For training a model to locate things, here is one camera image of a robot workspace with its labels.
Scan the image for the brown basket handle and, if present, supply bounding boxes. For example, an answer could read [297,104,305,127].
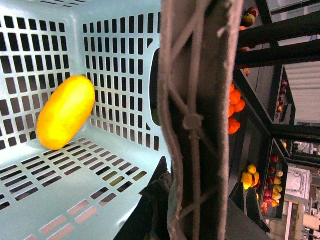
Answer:
[157,0,244,240]

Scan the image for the yellow mango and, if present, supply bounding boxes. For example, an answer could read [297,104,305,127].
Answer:
[36,75,95,150]

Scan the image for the light blue plastic basket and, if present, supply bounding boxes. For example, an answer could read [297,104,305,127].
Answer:
[0,0,170,240]

